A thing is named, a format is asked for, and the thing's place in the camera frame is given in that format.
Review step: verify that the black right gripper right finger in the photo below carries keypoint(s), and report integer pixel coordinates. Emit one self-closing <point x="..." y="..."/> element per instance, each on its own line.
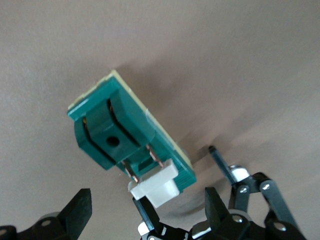
<point x="220" y="225"/>

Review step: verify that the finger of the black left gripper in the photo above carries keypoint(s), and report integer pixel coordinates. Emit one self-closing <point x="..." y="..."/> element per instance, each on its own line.
<point x="273" y="200"/>
<point x="150" y="217"/>

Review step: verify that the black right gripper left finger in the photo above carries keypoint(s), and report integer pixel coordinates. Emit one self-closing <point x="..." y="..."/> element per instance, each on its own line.
<point x="70" y="220"/>

